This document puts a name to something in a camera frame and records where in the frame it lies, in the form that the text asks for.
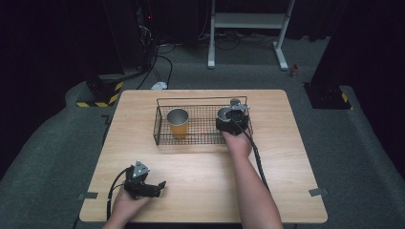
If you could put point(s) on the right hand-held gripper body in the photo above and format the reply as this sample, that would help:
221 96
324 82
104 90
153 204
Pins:
237 122

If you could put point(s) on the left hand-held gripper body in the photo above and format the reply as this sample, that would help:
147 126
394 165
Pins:
136 181

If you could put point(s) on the orange paper cup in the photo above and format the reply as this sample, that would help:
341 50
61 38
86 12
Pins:
178 122

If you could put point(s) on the person's right hand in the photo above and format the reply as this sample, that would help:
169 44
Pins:
237 144

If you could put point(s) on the person's left hand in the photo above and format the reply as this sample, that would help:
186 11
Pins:
129 206

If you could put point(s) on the grey round knob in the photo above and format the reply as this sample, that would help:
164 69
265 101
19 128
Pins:
235 101

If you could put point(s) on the grey tape piece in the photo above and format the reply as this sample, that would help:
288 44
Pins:
87 195
318 191

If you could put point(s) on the small red object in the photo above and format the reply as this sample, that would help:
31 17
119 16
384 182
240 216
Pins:
294 70

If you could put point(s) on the white power adapter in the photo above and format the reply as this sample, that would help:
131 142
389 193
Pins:
159 85

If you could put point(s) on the black yellow striped base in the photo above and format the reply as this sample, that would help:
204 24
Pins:
102 93

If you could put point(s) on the black base with yellow mark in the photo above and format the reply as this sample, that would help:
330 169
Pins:
328 97

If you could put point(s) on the white metal stand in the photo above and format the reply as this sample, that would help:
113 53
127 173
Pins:
248 20

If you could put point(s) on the dark equipment tower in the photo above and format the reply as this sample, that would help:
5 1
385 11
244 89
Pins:
144 35

